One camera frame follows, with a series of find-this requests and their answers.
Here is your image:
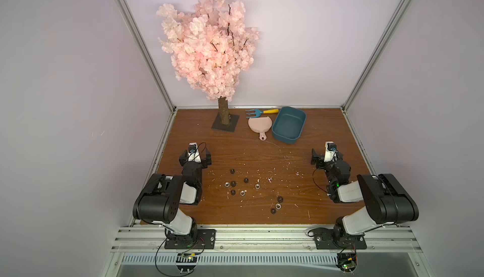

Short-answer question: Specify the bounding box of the teal plastic storage box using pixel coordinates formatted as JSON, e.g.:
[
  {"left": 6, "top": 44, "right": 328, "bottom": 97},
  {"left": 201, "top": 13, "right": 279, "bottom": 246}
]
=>
[{"left": 272, "top": 106, "right": 306, "bottom": 145}]

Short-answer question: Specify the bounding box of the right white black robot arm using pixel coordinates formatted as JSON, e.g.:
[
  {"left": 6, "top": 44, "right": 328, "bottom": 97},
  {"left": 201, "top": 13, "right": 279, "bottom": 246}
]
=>
[{"left": 311, "top": 142, "right": 419, "bottom": 247}]

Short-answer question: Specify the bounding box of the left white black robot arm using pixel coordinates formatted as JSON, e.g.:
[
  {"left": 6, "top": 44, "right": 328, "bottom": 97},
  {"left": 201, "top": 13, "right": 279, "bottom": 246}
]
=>
[{"left": 132, "top": 143, "right": 212, "bottom": 244}]

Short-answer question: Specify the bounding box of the pink toy dustpan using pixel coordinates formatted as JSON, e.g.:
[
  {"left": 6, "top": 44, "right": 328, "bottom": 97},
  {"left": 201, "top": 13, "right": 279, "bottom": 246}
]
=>
[{"left": 248, "top": 116, "right": 272, "bottom": 141}]

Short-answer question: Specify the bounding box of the blue yellow toy rake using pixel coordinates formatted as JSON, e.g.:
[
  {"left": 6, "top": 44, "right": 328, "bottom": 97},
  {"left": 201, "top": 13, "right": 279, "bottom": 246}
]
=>
[{"left": 245, "top": 109, "right": 279, "bottom": 118}]

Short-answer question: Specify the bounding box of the left circuit board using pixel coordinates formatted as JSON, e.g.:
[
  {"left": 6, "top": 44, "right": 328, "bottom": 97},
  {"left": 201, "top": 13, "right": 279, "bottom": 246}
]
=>
[{"left": 175, "top": 253, "right": 199, "bottom": 276}]

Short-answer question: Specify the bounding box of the circuit board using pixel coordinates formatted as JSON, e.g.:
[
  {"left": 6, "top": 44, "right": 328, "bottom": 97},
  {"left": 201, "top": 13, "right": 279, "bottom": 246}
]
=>
[
  {"left": 336, "top": 253, "right": 357, "bottom": 273},
  {"left": 175, "top": 253, "right": 199, "bottom": 276}
]

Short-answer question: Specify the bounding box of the right circuit board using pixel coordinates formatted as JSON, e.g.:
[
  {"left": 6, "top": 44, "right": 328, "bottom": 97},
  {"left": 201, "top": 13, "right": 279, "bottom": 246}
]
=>
[{"left": 336, "top": 253, "right": 357, "bottom": 273}]

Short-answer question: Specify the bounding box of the pink artificial blossom tree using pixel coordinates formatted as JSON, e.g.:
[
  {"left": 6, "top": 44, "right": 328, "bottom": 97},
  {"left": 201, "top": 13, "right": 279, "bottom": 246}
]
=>
[{"left": 156, "top": 0, "right": 259, "bottom": 129}]

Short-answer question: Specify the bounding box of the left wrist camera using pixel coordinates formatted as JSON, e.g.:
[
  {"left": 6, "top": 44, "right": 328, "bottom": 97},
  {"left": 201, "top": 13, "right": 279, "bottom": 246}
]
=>
[{"left": 188, "top": 143, "right": 200, "bottom": 163}]

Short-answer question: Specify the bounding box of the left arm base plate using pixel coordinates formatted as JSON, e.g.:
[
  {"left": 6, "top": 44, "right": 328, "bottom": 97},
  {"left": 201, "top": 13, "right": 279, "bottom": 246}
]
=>
[{"left": 164, "top": 229, "right": 216, "bottom": 250}]

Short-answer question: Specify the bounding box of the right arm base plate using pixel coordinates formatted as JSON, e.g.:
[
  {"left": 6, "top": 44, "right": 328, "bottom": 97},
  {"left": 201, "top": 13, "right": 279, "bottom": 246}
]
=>
[{"left": 308, "top": 228, "right": 368, "bottom": 250}]

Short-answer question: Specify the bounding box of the aluminium front rail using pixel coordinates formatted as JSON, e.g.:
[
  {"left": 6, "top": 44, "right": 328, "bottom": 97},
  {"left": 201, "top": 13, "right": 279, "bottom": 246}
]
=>
[{"left": 111, "top": 225, "right": 422, "bottom": 253}]

